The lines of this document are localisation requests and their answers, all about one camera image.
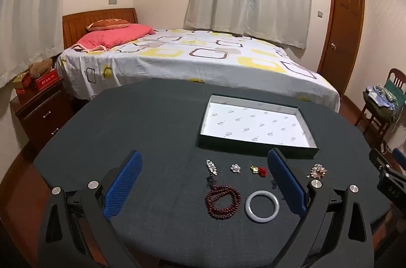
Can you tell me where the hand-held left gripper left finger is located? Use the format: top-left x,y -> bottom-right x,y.
37,150 -> 159,268

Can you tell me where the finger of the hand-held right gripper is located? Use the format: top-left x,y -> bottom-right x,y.
369,148 -> 393,175
393,148 -> 406,173

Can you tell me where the pile of clothes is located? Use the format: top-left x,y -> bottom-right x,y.
363,84 -> 404,112

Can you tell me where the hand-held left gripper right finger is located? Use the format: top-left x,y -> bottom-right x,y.
267,148 -> 376,268

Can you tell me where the yellow box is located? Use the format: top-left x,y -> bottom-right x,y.
13,73 -> 32,89

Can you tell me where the wooden chair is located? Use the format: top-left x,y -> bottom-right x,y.
355,68 -> 406,137

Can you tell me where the large pearl cluster brooch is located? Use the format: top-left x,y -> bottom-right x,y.
306,163 -> 328,179

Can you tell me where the red gift box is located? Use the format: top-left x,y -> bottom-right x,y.
32,69 -> 59,91

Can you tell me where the dark wooden nightstand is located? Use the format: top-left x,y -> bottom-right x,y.
9,78 -> 75,154

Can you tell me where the bed with patterned sheet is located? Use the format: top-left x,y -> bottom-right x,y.
57,29 -> 341,112

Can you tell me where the brown teddy bear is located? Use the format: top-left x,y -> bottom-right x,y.
28,59 -> 53,78

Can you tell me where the silver crystal brooch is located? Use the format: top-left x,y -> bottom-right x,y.
205,159 -> 219,176

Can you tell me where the brown wooden door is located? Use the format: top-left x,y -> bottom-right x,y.
317,0 -> 365,96

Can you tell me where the shallow green cardboard tray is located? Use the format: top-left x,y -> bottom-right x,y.
197,94 -> 319,159

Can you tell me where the white side curtain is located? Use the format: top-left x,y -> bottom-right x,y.
0,0 -> 75,88

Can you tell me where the white jade bangle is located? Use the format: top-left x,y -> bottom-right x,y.
244,190 -> 280,223

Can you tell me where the wooden headboard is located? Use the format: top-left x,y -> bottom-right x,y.
62,8 -> 140,50

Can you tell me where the dark red bead bracelet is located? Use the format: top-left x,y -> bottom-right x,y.
205,176 -> 242,220

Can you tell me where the dark red printed pillow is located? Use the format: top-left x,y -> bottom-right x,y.
86,19 -> 131,32

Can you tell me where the pink pillow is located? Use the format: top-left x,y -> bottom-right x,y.
71,23 -> 155,52

